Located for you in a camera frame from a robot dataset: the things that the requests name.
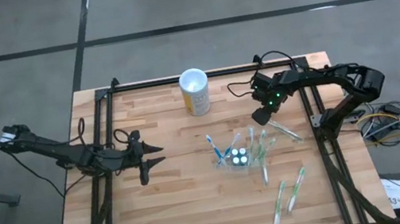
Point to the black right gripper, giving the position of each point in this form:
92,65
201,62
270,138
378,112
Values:
271,90

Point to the white wipes canister yellow label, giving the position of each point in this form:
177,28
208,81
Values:
194,88

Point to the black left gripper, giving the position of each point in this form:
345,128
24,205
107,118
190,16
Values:
128,157

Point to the black power brick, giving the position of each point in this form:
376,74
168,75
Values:
392,109

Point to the black aluminium rig frame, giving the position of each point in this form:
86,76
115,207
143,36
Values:
198,76

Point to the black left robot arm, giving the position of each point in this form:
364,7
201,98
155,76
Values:
53,149

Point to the white paper sheet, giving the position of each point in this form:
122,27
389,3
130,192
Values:
393,190

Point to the clear acrylic organizer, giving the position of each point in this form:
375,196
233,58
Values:
233,168

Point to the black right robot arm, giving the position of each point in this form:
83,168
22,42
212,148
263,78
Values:
338,72

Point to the blue white toothbrush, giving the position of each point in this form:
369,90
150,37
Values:
234,143
214,148

